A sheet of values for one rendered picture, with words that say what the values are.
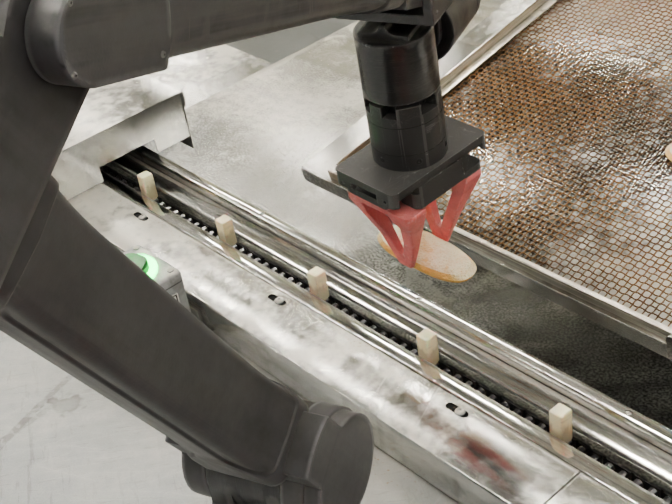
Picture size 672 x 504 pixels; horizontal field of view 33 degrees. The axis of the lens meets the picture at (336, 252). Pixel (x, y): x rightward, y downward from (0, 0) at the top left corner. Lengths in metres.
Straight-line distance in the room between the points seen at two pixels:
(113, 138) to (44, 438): 0.37
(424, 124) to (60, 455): 0.42
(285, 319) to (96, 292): 0.51
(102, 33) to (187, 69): 1.13
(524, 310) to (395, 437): 0.22
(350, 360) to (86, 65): 0.56
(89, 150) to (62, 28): 0.82
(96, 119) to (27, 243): 0.82
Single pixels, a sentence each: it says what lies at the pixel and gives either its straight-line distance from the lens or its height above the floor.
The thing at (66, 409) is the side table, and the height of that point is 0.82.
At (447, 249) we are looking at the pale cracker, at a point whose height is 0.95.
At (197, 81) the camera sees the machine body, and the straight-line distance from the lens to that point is 1.54.
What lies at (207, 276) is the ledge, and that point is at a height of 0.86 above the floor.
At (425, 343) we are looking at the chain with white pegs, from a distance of 0.95.
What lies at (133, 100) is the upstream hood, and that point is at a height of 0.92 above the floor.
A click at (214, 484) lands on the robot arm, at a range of 0.75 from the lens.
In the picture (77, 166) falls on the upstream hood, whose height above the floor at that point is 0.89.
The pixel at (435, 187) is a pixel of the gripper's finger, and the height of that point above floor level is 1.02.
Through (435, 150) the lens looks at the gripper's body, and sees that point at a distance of 0.85.
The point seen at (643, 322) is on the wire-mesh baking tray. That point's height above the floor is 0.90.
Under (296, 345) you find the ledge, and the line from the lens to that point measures 0.98.
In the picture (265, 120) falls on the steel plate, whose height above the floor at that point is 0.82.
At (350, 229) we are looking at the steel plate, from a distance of 1.18.
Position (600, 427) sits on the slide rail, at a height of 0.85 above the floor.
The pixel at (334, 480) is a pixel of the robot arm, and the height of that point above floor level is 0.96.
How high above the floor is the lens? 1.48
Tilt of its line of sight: 35 degrees down
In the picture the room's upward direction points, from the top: 9 degrees counter-clockwise
